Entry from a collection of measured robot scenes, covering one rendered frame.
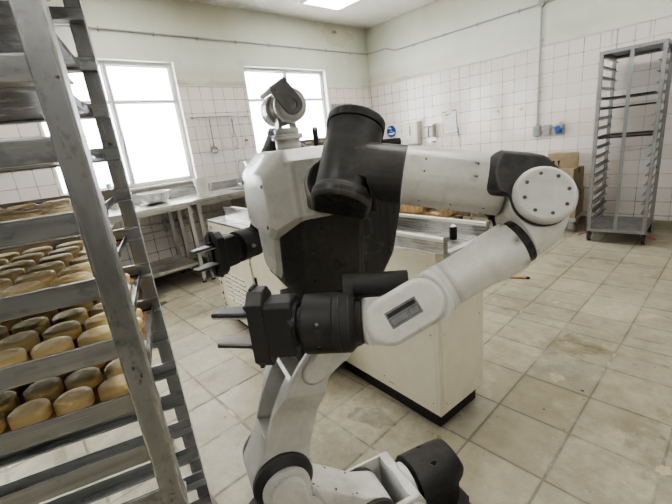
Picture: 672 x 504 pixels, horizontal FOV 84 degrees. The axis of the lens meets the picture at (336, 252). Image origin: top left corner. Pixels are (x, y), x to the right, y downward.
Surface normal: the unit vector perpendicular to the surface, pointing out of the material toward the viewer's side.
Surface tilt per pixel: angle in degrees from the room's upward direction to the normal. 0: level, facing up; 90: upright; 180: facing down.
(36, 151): 90
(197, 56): 90
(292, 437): 90
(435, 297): 66
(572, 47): 90
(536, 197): 61
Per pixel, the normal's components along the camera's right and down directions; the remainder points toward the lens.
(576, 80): -0.73, 0.27
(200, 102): 0.68, 0.13
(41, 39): 0.41, 0.21
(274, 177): -0.36, 0.22
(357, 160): -0.17, -0.24
